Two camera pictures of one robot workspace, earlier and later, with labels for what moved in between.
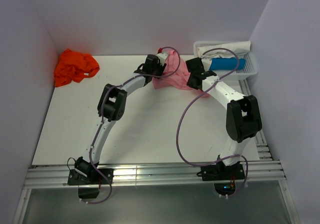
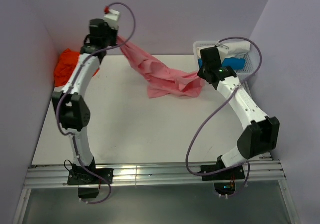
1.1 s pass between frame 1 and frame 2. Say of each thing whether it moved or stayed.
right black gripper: moved
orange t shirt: stayed
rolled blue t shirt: stayed
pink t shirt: moved
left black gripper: moved
